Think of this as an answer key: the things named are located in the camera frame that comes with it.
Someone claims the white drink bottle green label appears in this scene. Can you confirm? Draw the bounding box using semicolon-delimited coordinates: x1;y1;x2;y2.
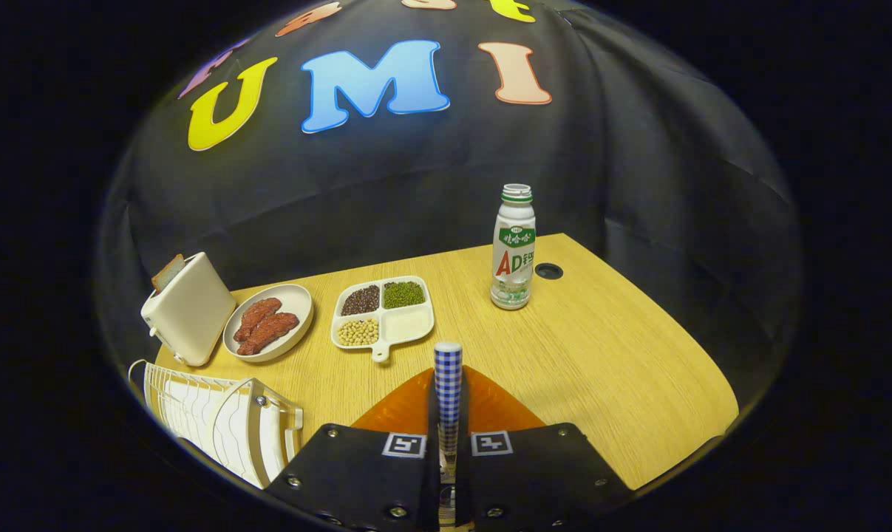
490;183;537;310

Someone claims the white divided dish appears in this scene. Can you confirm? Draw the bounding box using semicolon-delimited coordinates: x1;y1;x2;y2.
330;276;436;364

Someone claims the white toaster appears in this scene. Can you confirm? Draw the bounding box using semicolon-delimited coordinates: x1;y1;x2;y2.
140;252;237;368

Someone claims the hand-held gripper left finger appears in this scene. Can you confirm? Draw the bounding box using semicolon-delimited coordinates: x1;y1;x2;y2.
263;367;442;532

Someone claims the spoon with blue checkered handle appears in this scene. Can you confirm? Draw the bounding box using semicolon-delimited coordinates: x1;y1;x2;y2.
434;341;464;529

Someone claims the pile of green beans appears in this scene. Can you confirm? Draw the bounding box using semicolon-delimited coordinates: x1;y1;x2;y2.
383;281;426;310

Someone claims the beige round plate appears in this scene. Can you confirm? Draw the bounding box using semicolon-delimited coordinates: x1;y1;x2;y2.
222;284;315;364

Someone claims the red meat piece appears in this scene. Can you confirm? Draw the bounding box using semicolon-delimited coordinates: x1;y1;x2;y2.
236;313;300;356
233;297;283;342

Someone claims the black backdrop cloth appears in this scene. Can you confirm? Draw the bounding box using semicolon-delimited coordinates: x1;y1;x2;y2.
95;0;801;415

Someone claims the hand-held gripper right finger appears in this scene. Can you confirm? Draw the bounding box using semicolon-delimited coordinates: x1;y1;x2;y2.
457;366;635;531

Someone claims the white wire dish rack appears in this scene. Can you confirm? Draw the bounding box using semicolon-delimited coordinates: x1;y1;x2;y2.
128;359;304;490

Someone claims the pile of yellow soybeans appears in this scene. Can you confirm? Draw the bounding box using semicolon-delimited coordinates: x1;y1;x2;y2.
336;318;381;347

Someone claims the brown toast slice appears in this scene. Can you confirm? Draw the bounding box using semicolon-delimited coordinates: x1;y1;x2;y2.
151;253;186;293

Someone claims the pile of dark beans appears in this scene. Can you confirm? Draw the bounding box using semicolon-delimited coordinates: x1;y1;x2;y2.
341;284;381;317

